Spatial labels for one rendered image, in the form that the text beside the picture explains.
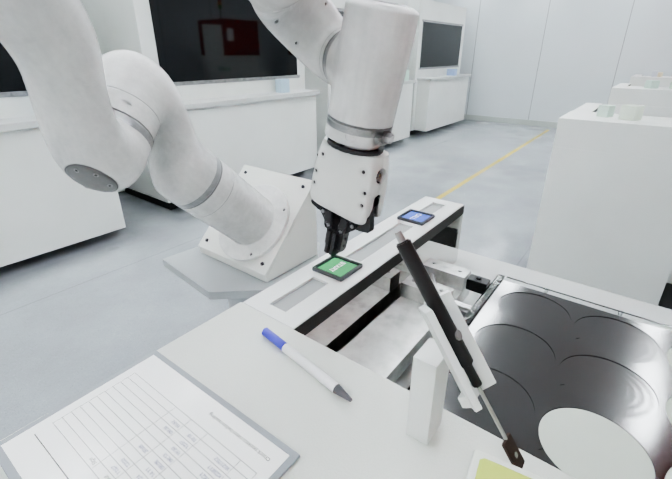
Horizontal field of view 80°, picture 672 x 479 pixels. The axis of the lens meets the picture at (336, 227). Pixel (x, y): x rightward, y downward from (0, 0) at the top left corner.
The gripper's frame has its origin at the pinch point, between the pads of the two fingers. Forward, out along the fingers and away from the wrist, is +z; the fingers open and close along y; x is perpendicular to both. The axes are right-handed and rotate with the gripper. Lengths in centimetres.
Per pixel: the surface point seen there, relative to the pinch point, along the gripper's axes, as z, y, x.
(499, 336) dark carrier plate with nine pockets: 5.9, -25.2, -7.4
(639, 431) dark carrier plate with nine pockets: 2.4, -41.4, -0.5
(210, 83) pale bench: 55, 273, -182
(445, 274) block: 8.1, -12.4, -18.5
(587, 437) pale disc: 3.3, -37.3, 3.6
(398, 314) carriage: 10.9, -10.8, -5.7
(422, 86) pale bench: 76, 259, -574
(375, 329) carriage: 11.1, -10.0, -0.2
